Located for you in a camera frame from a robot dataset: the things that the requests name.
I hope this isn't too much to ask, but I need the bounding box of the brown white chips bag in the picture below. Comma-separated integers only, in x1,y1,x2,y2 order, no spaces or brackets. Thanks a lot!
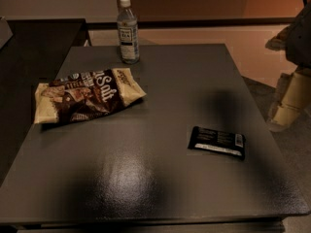
34,68,146,124

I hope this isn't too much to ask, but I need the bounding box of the black rxbar chocolate bar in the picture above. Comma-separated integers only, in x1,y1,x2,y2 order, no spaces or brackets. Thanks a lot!
189,126,246,160

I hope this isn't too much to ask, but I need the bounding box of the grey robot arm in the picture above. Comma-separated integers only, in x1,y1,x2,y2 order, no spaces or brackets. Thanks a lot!
265,0,311,132

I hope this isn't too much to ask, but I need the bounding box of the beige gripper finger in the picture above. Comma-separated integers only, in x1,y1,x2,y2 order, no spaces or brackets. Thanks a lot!
266,67,311,132

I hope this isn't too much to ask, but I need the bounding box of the clear plastic tea bottle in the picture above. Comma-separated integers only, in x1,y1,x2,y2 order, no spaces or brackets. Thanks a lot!
117,0,140,64

